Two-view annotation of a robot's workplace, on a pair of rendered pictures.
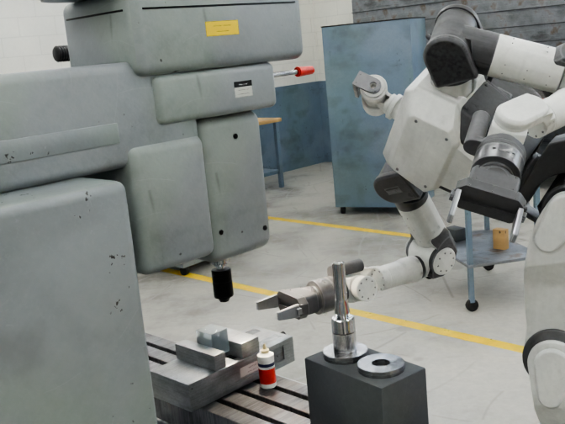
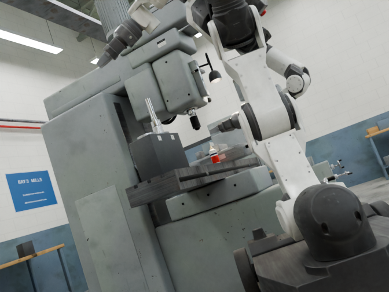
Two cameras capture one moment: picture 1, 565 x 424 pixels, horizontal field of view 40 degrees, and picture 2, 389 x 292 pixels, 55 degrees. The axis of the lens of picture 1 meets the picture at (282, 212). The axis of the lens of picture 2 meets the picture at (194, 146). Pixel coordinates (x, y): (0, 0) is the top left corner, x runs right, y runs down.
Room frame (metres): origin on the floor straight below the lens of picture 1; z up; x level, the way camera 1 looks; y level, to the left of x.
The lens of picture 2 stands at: (0.93, -1.69, 0.83)
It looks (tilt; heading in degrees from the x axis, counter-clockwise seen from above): 8 degrees up; 67
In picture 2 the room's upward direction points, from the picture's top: 20 degrees counter-clockwise
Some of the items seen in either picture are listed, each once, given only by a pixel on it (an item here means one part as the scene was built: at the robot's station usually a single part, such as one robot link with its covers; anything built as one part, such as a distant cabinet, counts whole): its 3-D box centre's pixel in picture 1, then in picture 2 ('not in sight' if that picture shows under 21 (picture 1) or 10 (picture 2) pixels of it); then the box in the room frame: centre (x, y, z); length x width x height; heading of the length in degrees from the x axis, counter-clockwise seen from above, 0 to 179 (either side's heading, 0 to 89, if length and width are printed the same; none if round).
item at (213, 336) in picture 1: (212, 340); (209, 148); (1.83, 0.20, 1.07); 0.06 x 0.05 x 0.06; 45
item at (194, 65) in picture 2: not in sight; (198, 79); (1.86, 0.08, 1.45); 0.04 x 0.04 x 0.21; 44
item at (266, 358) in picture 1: (266, 364); (213, 155); (1.78, 0.07, 1.01); 0.04 x 0.04 x 0.11
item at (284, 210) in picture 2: not in sight; (312, 210); (1.64, -0.74, 0.68); 0.21 x 0.20 x 0.13; 63
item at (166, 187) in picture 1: (140, 199); (153, 97); (1.65, 0.30, 1.47); 0.24 x 0.19 x 0.26; 44
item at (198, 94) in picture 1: (185, 92); (162, 53); (1.76, 0.19, 1.68); 0.34 x 0.24 x 0.10; 134
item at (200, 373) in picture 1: (224, 357); (217, 156); (1.85, 0.18, 1.01); 0.35 x 0.15 x 0.11; 135
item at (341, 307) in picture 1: (340, 289); (151, 109); (1.48, -0.10, 1.28); 0.03 x 0.03 x 0.11
